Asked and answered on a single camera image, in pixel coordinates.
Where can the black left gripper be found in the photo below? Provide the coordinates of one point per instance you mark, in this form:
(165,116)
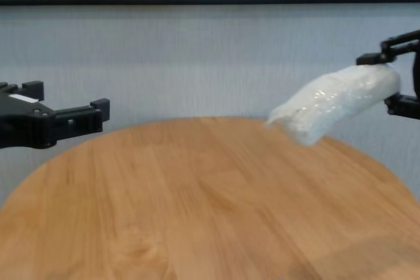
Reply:
(23,122)

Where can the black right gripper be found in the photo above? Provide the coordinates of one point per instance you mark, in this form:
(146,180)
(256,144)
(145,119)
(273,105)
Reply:
(416,76)

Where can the white plastic-wrapped sandbag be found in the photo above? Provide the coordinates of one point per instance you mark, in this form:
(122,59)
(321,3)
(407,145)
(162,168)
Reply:
(334,103)

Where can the black horizontal wall rail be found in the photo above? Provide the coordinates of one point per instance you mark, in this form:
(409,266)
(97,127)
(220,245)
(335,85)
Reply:
(210,1)

